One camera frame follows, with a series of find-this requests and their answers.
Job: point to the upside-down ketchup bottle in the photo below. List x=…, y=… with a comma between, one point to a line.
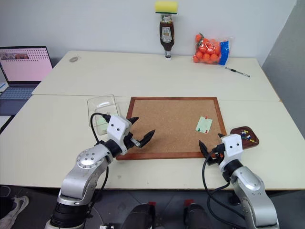
x=166, y=35

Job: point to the yellow and green sponge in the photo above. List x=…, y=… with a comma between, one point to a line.
x=166, y=7

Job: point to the dark rounded shape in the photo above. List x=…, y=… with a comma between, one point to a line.
x=197, y=215
x=139, y=217

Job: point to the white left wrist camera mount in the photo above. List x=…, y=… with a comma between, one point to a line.
x=116, y=130

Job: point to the grey open laptop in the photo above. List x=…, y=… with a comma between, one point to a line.
x=23, y=69

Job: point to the white sneaker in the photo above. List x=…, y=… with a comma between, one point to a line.
x=16, y=210

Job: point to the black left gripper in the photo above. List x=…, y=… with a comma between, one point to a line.
x=129, y=142

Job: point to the wood-framed cork board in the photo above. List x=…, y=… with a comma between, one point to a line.
x=171, y=128

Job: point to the black and silver pen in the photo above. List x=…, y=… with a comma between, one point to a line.
x=237, y=72

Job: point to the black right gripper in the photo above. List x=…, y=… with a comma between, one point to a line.
x=217, y=155

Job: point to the white and blue paper pad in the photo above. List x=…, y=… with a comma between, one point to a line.
x=2, y=87

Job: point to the pale green paper note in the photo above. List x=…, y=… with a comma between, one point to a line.
x=204, y=124
x=102, y=124

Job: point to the brown wooden tray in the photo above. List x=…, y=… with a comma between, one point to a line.
x=238, y=131

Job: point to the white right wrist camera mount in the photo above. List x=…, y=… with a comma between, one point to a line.
x=233, y=148

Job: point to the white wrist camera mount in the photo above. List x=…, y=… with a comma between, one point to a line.
x=116, y=130
x=233, y=148

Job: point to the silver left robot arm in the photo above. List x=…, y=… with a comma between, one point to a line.
x=83, y=171

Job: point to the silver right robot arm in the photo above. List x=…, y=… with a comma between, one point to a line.
x=250, y=188

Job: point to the bag of orange balls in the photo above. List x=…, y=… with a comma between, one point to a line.
x=207, y=51

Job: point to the clear plastic container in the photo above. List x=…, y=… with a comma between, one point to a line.
x=102, y=105

